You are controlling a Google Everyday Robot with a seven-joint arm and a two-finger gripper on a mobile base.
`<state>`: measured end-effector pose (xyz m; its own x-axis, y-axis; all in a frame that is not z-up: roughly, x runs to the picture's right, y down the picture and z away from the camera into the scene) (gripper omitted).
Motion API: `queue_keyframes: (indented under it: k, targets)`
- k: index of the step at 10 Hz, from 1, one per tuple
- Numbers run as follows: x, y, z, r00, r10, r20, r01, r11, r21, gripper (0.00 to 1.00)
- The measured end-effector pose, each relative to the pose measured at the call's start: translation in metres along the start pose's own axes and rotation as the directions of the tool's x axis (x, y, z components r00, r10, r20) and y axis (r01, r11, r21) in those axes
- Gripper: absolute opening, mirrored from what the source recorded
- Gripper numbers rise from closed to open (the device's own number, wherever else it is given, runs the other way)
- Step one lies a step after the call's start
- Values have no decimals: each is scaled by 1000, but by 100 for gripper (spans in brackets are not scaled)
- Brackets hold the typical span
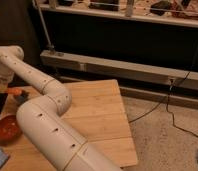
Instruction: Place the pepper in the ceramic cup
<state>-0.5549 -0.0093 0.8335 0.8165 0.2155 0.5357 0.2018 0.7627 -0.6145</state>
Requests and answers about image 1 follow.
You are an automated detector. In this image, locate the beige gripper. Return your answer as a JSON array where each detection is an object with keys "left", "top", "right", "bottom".
[{"left": 0, "top": 76, "right": 12, "bottom": 93}]

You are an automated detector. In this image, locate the orange pepper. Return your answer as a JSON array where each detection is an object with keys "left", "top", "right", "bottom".
[{"left": 0, "top": 88, "right": 22, "bottom": 95}]

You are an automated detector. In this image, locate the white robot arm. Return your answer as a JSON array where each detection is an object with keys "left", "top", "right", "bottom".
[{"left": 0, "top": 46, "right": 122, "bottom": 171}]

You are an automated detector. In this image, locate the dark ceramic cup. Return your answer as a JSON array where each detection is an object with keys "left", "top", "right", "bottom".
[{"left": 14, "top": 93, "right": 29, "bottom": 106}]

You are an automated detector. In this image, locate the red bowl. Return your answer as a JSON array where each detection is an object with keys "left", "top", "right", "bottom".
[{"left": 0, "top": 115, "right": 21, "bottom": 141}]

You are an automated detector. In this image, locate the metal pole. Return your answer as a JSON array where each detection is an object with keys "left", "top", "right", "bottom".
[{"left": 35, "top": 0, "right": 55, "bottom": 54}]

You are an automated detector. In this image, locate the long baseboard heater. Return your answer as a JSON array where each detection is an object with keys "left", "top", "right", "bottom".
[{"left": 40, "top": 50, "right": 198, "bottom": 90}]

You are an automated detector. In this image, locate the white shelf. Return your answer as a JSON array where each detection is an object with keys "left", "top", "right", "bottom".
[{"left": 33, "top": 0, "right": 198, "bottom": 28}]

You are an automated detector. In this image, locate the black power cable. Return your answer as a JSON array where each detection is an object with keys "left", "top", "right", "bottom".
[{"left": 128, "top": 31, "right": 198, "bottom": 141}]

